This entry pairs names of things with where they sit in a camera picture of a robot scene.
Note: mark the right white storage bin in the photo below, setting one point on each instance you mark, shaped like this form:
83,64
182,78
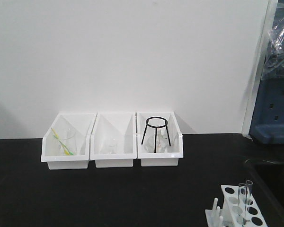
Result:
172,154

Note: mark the clear glass test tube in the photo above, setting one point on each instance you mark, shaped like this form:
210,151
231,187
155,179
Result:
249,185
242,196

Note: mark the clear conical glass flask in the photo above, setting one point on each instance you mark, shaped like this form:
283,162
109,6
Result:
156,140

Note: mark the white storage bin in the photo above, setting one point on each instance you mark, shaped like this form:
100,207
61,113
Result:
121,126
82,124
172,154

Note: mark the clear glass beaker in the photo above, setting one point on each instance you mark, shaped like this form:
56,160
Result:
68,138

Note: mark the clear plastic bag of pegs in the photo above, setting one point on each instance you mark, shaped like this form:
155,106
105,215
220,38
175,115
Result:
274,62

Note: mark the middle white storage bin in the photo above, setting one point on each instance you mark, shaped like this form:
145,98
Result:
121,126

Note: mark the white test tube rack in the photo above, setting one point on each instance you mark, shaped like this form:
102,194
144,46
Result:
227,215

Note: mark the black lab sink basin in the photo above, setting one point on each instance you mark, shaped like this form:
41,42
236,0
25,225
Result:
268,176

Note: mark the yellow green stirring rods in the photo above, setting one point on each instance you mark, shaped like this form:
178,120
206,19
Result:
64,147

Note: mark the black wire tripod stand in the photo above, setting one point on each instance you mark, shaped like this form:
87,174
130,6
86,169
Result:
149,123

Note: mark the grey pegboard drying rack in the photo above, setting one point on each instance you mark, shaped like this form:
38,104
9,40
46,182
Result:
267,125

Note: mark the left white storage bin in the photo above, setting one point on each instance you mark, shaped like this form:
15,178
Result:
82,124

